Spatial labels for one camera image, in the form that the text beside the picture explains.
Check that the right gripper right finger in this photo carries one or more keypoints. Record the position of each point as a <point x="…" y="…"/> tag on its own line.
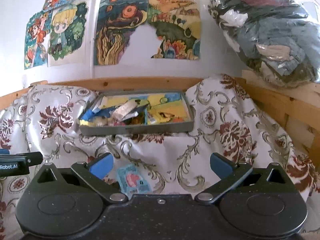
<point x="231" y="176"/>

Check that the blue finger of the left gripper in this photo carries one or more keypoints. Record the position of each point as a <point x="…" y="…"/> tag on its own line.
<point x="4" y="151"/>

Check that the wooden bed frame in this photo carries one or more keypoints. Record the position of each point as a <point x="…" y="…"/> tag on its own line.
<point x="287" y="104"/>

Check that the white wall pipe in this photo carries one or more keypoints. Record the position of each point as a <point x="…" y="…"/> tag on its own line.
<point x="91" y="37"/>

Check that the anime girl poster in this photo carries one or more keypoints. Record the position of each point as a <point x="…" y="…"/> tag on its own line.
<point x="37" y="36"/>

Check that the floral white bedsheet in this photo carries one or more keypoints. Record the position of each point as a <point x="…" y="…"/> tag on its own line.
<point x="53" y="203"/>

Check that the grey tray with painting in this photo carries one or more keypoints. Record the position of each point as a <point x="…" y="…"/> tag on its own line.
<point x="168" y="101"/>

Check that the bag of clothes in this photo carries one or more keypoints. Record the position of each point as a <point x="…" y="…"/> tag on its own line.
<point x="277" y="39"/>

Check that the blond child poster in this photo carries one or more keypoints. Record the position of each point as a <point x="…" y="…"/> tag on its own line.
<point x="67" y="44"/>

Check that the gold snack bag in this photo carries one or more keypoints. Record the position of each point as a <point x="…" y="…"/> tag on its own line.
<point x="166" y="116"/>

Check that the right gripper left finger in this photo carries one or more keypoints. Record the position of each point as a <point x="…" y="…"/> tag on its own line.
<point x="92" y="175"/>

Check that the white rice cracker pack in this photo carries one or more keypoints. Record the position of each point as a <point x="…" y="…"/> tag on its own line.
<point x="119" y="113"/>

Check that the light blue snack packet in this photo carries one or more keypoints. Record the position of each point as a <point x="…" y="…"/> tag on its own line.
<point x="131" y="181"/>

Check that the swirly colourful painting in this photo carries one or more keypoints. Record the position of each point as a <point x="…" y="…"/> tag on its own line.
<point x="117" y="21"/>

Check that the landscape flower painting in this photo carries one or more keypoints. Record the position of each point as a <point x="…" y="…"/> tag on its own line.
<point x="178" y="27"/>

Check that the blue clear snack bag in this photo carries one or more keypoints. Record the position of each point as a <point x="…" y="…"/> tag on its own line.
<point x="136" y="116"/>

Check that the yellow snack packet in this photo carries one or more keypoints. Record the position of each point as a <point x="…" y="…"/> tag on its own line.
<point x="152" y="119"/>

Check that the orange tangerine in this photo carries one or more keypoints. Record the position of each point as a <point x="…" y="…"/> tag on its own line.
<point x="178" y="119"/>

